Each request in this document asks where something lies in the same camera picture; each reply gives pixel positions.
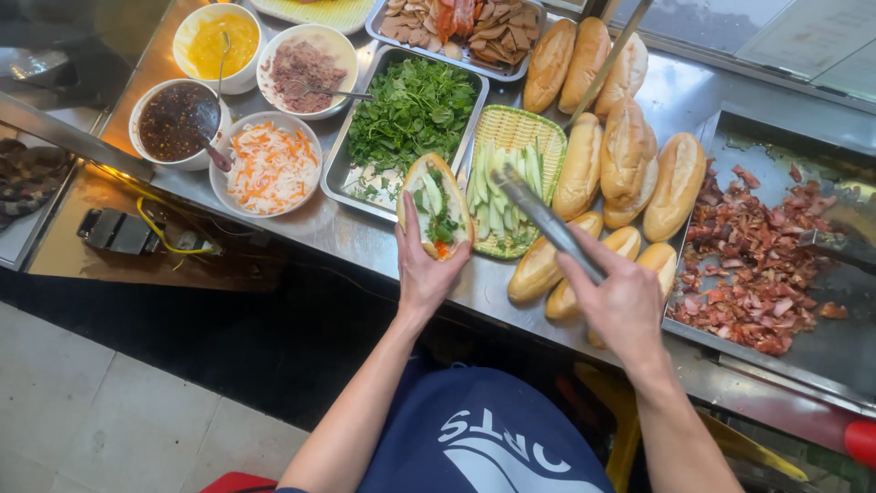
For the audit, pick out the white bowl of pickled carrot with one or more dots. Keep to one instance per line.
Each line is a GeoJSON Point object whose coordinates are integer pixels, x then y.
{"type": "Point", "coordinates": [270, 168]}

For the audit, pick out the pile of plain baguettes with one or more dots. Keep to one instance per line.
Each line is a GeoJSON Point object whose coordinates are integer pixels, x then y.
{"type": "Point", "coordinates": [626, 157]}

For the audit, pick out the steel griddle pan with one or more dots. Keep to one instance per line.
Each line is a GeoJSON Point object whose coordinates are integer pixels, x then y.
{"type": "Point", "coordinates": [807, 144]}

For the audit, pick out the black power adapter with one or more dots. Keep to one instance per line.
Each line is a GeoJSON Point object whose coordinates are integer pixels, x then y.
{"type": "Point", "coordinates": [120, 231]}

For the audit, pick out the metal tongs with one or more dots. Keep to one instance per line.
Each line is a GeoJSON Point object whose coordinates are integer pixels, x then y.
{"type": "Point", "coordinates": [540, 216]}

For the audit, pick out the baguette sandwich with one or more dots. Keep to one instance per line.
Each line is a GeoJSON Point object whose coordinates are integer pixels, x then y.
{"type": "Point", "coordinates": [434, 205]}

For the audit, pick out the person's left hand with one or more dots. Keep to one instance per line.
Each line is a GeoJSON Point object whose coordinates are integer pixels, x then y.
{"type": "Point", "coordinates": [424, 277]}

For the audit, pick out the thin metal spoon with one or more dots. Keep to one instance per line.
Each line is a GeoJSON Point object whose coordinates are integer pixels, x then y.
{"type": "Point", "coordinates": [223, 58]}

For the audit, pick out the red stool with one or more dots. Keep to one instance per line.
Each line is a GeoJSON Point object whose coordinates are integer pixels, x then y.
{"type": "Point", "coordinates": [236, 483]}

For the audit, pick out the dark patterned cloth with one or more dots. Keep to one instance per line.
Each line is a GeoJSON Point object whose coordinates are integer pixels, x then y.
{"type": "Point", "coordinates": [31, 181]}

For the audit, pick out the white bowl of pate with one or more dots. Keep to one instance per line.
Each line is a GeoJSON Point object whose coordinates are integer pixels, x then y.
{"type": "Point", "coordinates": [308, 68]}

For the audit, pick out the yellow plastic stool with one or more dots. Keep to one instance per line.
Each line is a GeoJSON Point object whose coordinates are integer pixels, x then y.
{"type": "Point", "coordinates": [623, 438]}

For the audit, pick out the yellow plate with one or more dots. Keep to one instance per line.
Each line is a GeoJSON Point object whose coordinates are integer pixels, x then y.
{"type": "Point", "coordinates": [315, 12]}

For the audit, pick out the person's navy printed shirt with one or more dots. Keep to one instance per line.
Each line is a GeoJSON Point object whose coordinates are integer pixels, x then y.
{"type": "Point", "coordinates": [479, 438]}

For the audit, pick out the green woven plastic basket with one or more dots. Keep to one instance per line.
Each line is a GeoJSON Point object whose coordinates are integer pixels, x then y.
{"type": "Point", "coordinates": [517, 127]}

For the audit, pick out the heap of cucumber slices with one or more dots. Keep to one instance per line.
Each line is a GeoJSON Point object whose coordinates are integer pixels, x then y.
{"type": "Point", "coordinates": [493, 198]}

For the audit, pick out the white bowl of dark sauce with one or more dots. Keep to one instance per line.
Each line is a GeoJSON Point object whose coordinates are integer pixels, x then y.
{"type": "Point", "coordinates": [168, 123]}

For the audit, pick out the metal spatula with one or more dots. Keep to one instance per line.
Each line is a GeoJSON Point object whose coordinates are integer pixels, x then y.
{"type": "Point", "coordinates": [835, 246]}

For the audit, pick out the steel tray of sliced meats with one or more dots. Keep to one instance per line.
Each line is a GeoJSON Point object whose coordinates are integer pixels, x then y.
{"type": "Point", "coordinates": [458, 31]}

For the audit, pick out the person's right hand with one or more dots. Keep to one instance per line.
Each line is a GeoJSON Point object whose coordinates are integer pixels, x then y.
{"type": "Point", "coordinates": [623, 308]}

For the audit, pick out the red plastic object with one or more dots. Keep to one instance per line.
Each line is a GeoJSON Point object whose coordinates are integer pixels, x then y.
{"type": "Point", "coordinates": [861, 444]}

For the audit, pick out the glass panel with paper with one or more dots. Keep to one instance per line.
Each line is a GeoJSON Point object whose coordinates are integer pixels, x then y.
{"type": "Point", "coordinates": [753, 34]}

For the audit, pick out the heap of chopped fried meat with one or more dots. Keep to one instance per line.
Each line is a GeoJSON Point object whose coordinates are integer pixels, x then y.
{"type": "Point", "coordinates": [753, 274]}

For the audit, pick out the heap of green herbs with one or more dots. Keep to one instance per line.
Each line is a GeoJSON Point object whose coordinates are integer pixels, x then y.
{"type": "Point", "coordinates": [410, 113]}

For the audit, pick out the white bowl of yellow sauce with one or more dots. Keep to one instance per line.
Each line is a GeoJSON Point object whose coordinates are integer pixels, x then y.
{"type": "Point", "coordinates": [219, 44]}

